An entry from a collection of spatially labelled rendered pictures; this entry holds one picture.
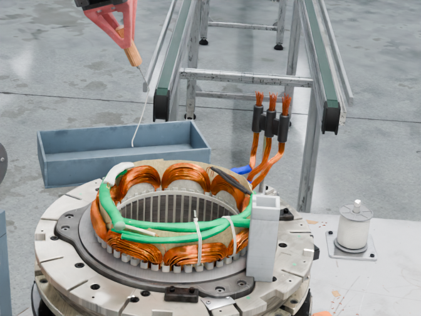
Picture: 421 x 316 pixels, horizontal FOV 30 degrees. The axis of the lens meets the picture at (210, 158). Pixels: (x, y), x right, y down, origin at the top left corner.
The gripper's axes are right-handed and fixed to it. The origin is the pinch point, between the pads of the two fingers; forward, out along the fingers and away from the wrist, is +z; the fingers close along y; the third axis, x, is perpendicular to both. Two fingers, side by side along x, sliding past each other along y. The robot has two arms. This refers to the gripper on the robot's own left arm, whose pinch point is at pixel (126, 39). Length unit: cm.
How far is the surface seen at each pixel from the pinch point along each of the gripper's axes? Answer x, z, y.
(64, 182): 13.0, 15.5, -9.7
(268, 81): 5, 74, 129
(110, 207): -4.4, 4.5, -34.8
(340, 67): -19, 69, 118
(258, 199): -19.8, 7.2, -33.8
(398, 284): -29, 59, 8
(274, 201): -21.3, 7.8, -33.8
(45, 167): 14.3, 12.0, -10.3
